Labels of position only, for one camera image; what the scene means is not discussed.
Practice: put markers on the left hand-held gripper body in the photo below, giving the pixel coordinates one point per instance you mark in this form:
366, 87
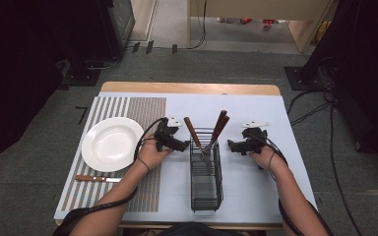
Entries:
164, 132

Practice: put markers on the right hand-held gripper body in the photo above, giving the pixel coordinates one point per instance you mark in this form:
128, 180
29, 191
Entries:
254, 137

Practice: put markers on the person's right hand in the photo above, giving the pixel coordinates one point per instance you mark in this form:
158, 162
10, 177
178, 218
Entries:
262, 158

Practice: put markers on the person's left hand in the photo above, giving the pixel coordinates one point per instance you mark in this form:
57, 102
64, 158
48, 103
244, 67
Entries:
152, 153

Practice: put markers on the striped woven placemat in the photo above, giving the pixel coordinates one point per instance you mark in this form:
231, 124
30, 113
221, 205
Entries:
146, 111

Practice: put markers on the light blue table cover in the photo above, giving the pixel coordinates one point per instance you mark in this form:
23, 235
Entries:
249, 183

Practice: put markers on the white round plate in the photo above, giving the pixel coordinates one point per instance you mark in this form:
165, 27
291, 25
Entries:
111, 144

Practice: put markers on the black stand base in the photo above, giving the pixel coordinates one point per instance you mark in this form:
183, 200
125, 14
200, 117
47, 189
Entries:
80, 73
303, 78

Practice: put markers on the person's dark clothing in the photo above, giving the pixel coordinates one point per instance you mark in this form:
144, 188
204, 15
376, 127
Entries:
200, 229

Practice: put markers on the red object on floor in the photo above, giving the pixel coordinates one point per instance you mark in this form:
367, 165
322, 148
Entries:
268, 23

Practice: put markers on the black equipment cabinet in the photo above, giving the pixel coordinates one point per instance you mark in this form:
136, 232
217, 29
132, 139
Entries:
116, 26

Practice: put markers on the yellow object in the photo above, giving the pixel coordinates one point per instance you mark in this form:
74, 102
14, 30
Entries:
322, 31

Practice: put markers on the black curtain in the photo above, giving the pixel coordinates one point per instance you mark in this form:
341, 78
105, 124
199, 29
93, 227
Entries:
16, 65
364, 72

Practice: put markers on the light wooden desk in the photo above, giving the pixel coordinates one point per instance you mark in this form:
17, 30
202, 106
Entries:
259, 8

